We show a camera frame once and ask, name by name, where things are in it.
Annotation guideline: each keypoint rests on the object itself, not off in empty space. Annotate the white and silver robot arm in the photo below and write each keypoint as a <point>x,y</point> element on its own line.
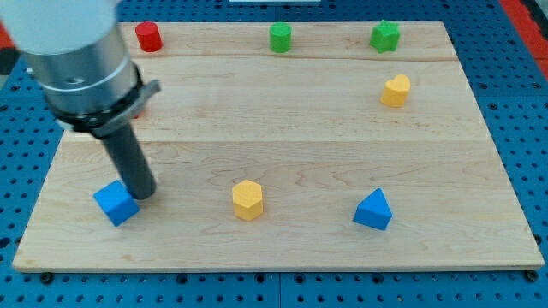
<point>76,52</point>

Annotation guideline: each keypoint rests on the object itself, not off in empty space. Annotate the blue triangle block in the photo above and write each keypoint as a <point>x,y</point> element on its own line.
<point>374,211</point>

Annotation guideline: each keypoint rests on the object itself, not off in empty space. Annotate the wooden board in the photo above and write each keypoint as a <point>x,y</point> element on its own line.
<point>309,127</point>

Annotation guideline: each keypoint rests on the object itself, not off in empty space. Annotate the yellow heart block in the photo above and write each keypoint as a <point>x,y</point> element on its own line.
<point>396,91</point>

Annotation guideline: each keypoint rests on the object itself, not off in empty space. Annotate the green star block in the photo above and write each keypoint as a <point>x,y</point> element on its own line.
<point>385,36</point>

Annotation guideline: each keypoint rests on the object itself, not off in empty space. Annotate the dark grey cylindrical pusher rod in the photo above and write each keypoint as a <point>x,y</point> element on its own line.
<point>131,164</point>

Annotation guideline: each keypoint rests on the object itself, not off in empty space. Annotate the green cylinder block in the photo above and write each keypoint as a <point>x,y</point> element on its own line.
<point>280,37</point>

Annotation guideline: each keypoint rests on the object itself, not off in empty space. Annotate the blue cube block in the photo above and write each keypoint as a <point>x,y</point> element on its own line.
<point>116,202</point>

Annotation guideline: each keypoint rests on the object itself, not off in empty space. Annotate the red cylinder block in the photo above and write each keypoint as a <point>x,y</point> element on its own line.
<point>148,35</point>

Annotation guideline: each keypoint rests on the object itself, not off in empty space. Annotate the yellow hexagon block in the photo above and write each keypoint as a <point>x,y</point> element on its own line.
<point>247,200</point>

